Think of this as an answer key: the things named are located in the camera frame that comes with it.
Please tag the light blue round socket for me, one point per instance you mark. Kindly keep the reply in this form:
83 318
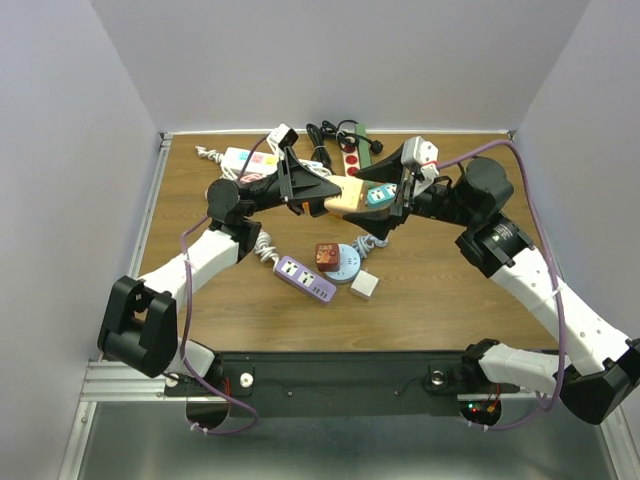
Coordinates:
349 266

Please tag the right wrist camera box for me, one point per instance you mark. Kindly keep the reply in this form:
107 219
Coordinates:
420 157

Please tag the purple power strip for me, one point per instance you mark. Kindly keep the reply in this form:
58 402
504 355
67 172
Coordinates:
304 280

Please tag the dark red cube socket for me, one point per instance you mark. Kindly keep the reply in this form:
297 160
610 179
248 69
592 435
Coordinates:
327 257

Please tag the peach cube socket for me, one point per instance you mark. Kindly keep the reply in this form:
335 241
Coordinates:
351 198

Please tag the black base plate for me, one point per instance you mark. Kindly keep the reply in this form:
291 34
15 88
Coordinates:
331 384

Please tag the teal power strip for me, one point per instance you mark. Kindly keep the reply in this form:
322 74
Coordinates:
381 195

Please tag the cream red-outlet power strip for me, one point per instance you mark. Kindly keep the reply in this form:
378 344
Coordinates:
349 147

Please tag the white cube adapter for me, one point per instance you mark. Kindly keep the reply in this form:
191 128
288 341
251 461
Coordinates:
364 285

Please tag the green power strip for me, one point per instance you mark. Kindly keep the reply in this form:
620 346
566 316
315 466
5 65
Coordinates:
364 151

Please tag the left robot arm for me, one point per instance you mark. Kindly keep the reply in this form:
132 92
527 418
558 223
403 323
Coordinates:
140 324

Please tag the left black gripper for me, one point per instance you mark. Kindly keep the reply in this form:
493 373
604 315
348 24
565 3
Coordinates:
298 183

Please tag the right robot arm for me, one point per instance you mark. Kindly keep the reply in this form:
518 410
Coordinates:
596 366

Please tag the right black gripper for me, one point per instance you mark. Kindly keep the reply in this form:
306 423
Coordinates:
389 169

